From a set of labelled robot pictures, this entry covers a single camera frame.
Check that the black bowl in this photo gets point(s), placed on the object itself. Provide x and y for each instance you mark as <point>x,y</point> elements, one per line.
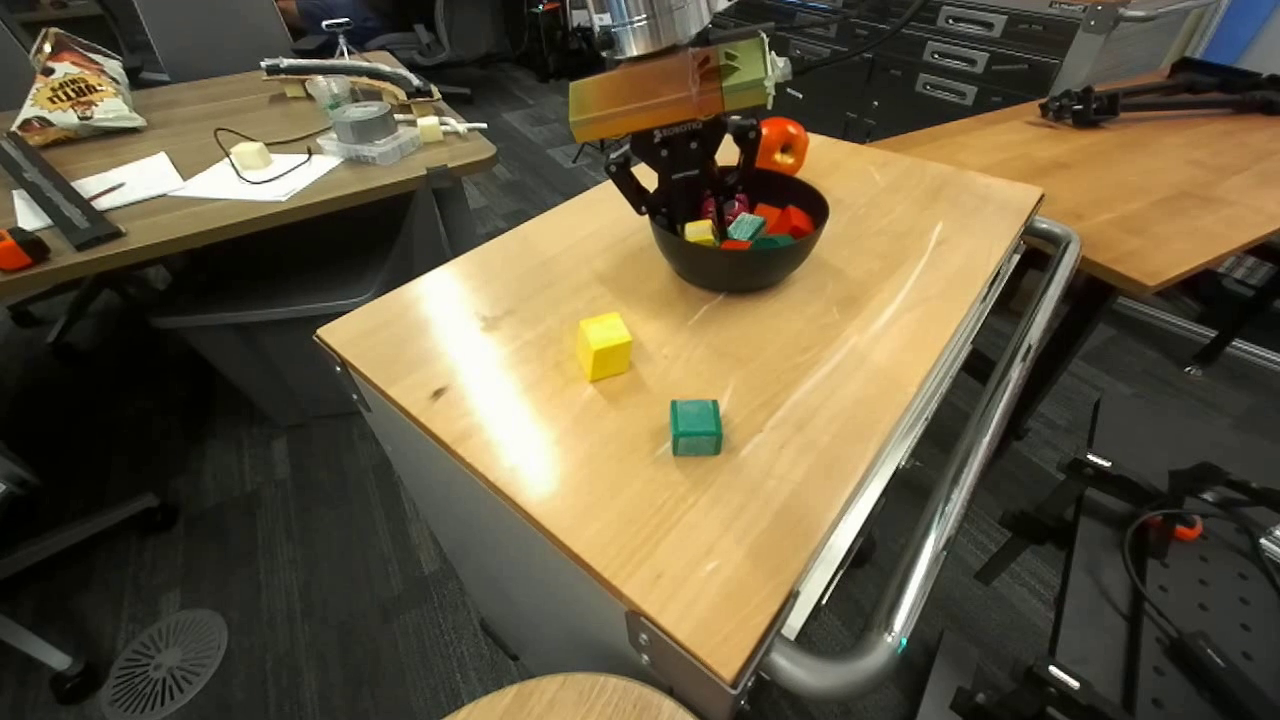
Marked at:
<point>745,273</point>

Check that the long black bar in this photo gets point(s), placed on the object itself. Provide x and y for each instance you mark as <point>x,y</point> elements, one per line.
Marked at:
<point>62,192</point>

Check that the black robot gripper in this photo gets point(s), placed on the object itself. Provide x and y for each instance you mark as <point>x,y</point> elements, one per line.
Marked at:
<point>692,144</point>

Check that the light wooden table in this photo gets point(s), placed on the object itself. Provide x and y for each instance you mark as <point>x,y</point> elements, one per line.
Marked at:
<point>1147,186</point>

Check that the blue panel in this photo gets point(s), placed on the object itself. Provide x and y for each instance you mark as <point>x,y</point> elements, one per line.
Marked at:
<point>1247,25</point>

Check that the grey office chair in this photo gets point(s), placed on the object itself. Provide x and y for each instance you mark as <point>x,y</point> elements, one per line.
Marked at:
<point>203,34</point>

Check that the grey round perforated disc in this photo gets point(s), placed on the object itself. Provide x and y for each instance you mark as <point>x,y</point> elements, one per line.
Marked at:
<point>160,662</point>

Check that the black office chair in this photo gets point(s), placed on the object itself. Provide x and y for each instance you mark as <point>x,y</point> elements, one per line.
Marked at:
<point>52,534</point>

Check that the black folded tripod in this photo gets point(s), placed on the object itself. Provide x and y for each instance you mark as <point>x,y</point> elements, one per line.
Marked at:
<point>1147,96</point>

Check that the white paper sheet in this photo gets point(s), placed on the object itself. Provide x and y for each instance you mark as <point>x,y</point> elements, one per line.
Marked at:
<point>252,186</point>
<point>124,182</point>

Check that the black metal stand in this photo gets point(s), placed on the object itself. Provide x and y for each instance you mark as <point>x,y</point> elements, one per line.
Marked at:
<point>1064,534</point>

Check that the chips bag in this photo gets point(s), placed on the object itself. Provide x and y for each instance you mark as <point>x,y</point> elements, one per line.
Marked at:
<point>72,93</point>

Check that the orange black hand tool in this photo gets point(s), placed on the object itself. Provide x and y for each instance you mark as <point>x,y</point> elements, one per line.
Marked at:
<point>23,250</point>

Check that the clear plastic container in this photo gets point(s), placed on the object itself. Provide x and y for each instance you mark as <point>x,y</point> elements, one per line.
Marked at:
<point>383,148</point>

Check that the round wooden stool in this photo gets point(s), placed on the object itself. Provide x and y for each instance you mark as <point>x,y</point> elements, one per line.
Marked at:
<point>572,702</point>

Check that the steel tool cart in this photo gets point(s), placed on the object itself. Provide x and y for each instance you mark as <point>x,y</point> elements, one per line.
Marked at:
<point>505,572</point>

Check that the brown office table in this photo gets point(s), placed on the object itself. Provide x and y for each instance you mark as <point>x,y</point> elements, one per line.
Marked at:
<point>224,217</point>

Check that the white power adapter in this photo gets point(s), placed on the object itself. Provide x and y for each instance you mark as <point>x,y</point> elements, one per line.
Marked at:
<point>445,127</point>

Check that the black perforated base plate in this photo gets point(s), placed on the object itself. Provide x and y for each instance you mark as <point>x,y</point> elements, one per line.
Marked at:
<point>1213,626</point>

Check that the black drawer cabinet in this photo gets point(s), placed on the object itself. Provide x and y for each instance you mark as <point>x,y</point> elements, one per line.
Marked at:
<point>904,64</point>

